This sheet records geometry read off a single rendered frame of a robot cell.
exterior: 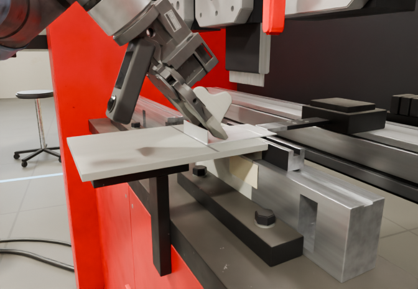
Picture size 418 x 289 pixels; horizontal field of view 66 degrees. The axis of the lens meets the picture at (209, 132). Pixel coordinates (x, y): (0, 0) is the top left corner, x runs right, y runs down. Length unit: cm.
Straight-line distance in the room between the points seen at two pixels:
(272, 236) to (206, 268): 9
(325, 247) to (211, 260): 14
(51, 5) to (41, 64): 872
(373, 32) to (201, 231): 72
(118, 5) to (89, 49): 91
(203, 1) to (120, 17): 21
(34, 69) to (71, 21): 787
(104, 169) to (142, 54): 15
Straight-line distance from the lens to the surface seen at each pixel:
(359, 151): 70
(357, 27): 104
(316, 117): 68
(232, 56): 57
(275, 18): 38
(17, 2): 35
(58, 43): 131
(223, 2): 54
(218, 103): 48
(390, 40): 98
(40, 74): 917
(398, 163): 66
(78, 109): 133
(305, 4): 39
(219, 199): 53
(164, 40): 46
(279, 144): 51
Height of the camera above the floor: 114
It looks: 14 degrees down
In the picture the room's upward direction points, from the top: straight up
